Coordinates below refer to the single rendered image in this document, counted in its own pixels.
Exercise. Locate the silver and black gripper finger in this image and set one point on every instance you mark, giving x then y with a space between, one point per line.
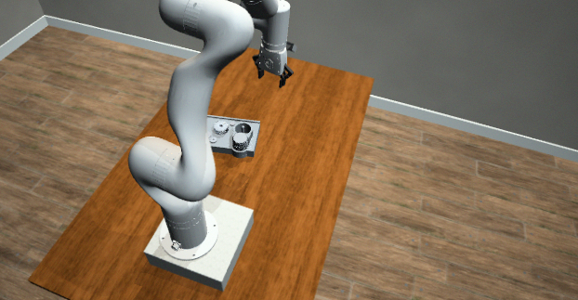
285 75
260 71

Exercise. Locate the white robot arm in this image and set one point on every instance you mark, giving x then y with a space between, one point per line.
178 178

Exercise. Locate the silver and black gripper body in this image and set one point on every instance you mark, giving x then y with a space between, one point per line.
272 61

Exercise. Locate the silver toothed gear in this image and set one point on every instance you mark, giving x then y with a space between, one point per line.
221 127

